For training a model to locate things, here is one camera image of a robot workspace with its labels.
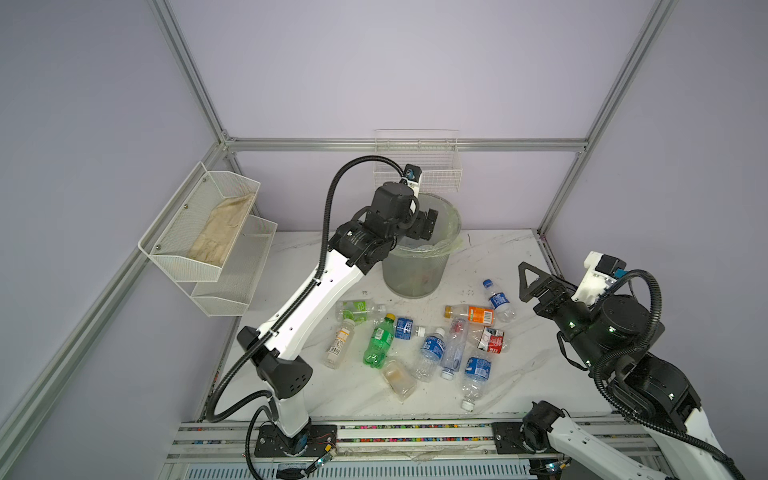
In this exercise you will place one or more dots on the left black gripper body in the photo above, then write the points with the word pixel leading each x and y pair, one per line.
pixel 414 224

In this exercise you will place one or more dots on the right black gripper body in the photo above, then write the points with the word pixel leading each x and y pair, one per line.
pixel 564 314

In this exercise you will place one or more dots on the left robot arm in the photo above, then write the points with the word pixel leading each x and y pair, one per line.
pixel 347 254

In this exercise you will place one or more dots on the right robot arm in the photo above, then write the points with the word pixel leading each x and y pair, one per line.
pixel 611 320

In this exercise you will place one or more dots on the mesh waste bin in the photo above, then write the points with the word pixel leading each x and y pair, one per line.
pixel 414 269

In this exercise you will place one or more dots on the blue cap bottle right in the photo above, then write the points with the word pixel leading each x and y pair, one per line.
pixel 501 305

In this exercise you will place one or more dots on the orange label bottle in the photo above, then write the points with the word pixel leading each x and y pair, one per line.
pixel 473 314

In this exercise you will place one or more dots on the red label crushed bottle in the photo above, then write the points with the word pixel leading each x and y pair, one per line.
pixel 487 339

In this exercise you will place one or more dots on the clear crushed bottle purple print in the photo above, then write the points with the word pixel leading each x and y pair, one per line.
pixel 455 342

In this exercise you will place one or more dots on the crushed bottle green label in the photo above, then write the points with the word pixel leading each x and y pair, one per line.
pixel 360 311

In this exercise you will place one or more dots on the blue label bottle front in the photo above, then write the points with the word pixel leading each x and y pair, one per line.
pixel 475 380

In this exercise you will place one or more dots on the green soda bottle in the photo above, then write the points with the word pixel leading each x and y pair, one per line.
pixel 380 342

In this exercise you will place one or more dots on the blue label bottle centre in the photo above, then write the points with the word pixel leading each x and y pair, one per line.
pixel 430 355

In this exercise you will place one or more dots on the clear bottle yellow label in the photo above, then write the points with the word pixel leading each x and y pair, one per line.
pixel 339 347

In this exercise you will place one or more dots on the clear cup container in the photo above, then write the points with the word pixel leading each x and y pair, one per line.
pixel 399 379

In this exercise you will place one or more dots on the white mesh lower shelf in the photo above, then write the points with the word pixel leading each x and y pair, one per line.
pixel 233 292

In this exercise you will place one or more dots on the white mesh shelf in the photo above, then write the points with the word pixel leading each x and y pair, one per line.
pixel 233 292
pixel 193 237

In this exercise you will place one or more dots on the beige cloth in shelf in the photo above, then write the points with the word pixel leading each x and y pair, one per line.
pixel 213 244

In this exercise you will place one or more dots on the white mesh upper shelf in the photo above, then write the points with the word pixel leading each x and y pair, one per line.
pixel 193 237

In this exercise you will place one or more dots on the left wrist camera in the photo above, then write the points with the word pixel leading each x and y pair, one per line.
pixel 411 177

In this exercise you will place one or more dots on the white wire wall basket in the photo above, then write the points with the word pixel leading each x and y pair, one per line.
pixel 434 151

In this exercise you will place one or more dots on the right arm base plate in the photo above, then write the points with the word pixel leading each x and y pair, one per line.
pixel 508 438

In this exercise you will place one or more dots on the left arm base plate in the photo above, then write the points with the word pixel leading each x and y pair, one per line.
pixel 312 441

